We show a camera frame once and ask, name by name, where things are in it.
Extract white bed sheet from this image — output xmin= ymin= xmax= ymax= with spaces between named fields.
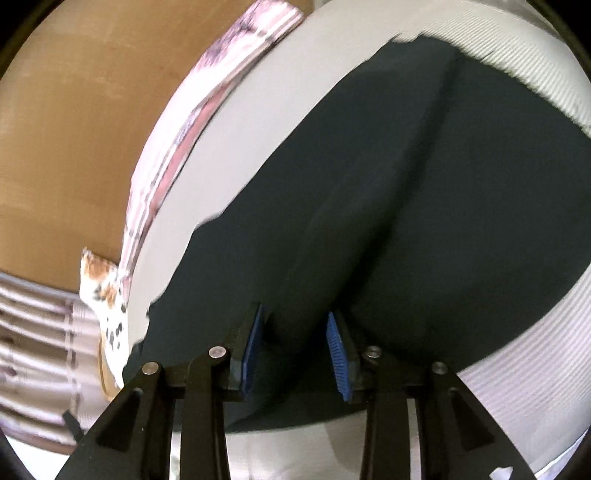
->
xmin=122 ymin=0 xmax=591 ymax=480

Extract striped curtain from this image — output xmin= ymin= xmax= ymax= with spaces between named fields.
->
xmin=0 ymin=270 xmax=108 ymax=446

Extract wooden headboard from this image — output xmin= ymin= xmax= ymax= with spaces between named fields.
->
xmin=0 ymin=0 xmax=315 ymax=291

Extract pink striped blanket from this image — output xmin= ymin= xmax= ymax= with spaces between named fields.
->
xmin=117 ymin=0 xmax=305 ymax=298

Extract black pants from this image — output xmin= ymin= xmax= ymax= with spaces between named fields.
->
xmin=122 ymin=34 xmax=591 ymax=435

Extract wicker basket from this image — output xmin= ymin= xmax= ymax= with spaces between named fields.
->
xmin=97 ymin=339 xmax=123 ymax=403

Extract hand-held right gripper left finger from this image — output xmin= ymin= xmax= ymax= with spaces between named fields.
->
xmin=54 ymin=302 xmax=271 ymax=480

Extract floral cloth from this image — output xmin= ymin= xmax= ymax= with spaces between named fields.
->
xmin=78 ymin=247 xmax=134 ymax=389

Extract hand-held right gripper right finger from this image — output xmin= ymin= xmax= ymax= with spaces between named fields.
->
xmin=325 ymin=310 xmax=539 ymax=480

